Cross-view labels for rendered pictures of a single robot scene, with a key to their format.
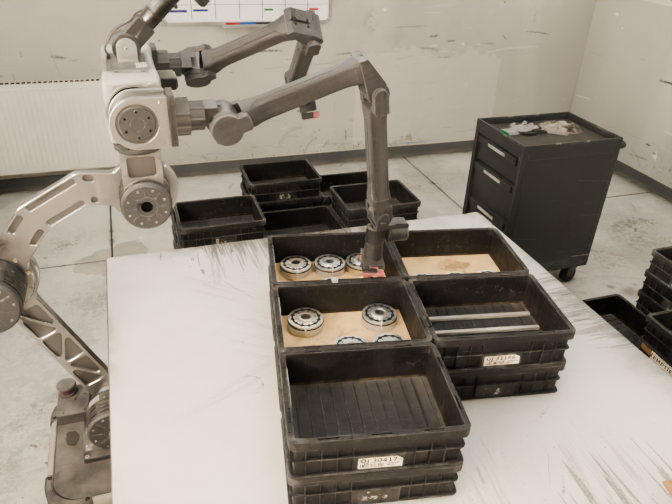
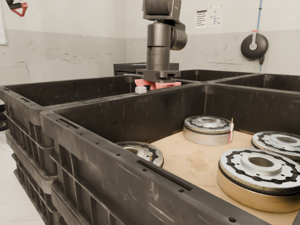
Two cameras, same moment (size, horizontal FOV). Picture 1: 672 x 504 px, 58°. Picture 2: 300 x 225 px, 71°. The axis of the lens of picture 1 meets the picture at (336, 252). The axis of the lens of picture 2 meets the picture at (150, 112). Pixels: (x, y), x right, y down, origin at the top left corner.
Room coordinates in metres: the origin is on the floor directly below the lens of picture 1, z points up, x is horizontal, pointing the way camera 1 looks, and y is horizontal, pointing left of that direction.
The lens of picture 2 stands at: (1.16, 0.21, 1.00)
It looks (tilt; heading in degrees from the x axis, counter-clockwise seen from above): 16 degrees down; 326
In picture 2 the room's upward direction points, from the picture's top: straight up
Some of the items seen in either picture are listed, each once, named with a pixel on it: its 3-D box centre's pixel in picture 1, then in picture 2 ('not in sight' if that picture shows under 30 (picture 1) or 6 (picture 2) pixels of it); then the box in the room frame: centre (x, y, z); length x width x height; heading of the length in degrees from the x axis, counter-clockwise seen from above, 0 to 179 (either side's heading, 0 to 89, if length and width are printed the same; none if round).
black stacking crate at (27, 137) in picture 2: (332, 272); (106, 109); (1.65, 0.01, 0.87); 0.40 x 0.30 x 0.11; 100
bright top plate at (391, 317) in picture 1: (379, 313); (208, 123); (1.44, -0.14, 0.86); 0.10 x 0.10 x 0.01
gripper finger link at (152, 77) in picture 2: (371, 274); (161, 92); (1.58, -0.11, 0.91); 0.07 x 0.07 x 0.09; 5
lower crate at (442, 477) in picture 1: (364, 439); not in sight; (1.06, -0.09, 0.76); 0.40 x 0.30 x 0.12; 100
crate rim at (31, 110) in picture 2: (332, 258); (105, 89); (1.65, 0.01, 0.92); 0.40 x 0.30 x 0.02; 100
